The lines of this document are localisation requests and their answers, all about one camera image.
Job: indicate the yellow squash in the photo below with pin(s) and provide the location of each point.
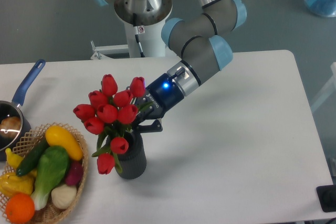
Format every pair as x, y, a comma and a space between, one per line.
58, 136

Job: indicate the green bok choy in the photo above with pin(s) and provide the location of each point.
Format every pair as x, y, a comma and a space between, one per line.
51, 169

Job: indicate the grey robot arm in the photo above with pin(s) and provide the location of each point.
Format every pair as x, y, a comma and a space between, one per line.
203, 51

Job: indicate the yellow banana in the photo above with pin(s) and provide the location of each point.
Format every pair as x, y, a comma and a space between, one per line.
13, 161

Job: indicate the browned bread in pan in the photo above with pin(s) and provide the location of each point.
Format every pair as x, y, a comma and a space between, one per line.
10, 127

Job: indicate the red tulip bouquet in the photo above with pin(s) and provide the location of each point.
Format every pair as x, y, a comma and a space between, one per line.
109, 116

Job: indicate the orange fruit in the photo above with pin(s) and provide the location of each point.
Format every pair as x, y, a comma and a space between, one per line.
20, 208

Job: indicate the yellow bell pepper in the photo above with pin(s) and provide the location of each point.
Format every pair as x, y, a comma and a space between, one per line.
12, 184

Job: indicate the white garlic bulb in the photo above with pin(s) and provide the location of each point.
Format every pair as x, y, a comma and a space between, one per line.
63, 195

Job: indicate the black device at edge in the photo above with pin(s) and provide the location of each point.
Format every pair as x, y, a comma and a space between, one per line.
326, 195

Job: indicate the white frame at right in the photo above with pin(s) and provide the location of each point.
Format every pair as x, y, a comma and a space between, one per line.
324, 93

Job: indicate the dark green cucumber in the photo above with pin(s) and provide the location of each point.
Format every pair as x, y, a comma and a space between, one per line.
31, 160

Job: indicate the dark grey ribbed vase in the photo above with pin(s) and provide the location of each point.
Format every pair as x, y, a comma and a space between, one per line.
132, 163

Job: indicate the blue handled saucepan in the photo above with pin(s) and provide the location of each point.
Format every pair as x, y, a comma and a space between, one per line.
12, 108

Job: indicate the woven wicker basket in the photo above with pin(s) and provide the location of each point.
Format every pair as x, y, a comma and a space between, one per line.
52, 214

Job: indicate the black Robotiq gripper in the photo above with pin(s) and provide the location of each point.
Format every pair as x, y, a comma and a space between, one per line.
160, 96

